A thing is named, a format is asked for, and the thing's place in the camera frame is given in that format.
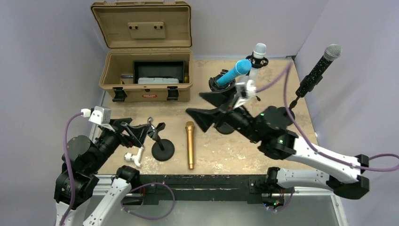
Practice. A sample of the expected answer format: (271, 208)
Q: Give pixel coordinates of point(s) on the white pvc pipe fitting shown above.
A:
(135, 158)

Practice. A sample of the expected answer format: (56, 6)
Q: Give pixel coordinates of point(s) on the black round-base tilted stand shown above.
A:
(282, 110)

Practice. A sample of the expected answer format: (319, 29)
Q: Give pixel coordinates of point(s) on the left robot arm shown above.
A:
(83, 158)

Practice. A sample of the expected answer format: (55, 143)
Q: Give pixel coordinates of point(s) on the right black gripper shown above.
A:
(205, 118)

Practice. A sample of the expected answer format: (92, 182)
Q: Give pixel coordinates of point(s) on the blue microphone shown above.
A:
(242, 67)

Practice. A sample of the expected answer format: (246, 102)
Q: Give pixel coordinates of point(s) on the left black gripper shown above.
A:
(139, 131)

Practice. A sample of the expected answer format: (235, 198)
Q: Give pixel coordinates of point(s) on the white microphone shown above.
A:
(258, 60)

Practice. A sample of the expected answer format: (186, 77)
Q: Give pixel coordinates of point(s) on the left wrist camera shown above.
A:
(100, 115)

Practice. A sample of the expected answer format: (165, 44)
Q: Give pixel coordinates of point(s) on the black speckled microphone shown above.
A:
(331, 53)

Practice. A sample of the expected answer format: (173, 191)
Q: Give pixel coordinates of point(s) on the black shock-mount desk stand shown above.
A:
(224, 129)

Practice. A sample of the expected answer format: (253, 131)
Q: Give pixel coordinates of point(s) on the tan plastic toolbox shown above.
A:
(144, 31)

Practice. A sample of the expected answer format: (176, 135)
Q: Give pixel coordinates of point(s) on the black round-base clip stand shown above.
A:
(162, 149)

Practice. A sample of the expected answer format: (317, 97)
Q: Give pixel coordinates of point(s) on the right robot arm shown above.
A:
(341, 174)

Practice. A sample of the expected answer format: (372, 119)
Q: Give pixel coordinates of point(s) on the black tripod shock-mount stand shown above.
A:
(257, 62)

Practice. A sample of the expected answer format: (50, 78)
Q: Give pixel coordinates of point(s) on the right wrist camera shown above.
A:
(244, 92)

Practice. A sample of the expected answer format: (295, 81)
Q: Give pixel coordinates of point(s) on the metal tool in toolbox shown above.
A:
(127, 76)

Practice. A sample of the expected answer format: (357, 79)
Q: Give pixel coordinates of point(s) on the black toolbox tray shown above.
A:
(169, 70)

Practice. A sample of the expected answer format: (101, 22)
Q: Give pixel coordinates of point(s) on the black mounting rail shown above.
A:
(252, 189)

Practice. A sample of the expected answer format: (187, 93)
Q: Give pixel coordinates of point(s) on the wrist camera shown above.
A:
(244, 92)
(100, 115)

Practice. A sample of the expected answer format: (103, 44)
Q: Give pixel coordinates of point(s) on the gold microphone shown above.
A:
(190, 128)

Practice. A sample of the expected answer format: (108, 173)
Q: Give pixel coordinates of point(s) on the grey plastic organizer case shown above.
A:
(158, 81)

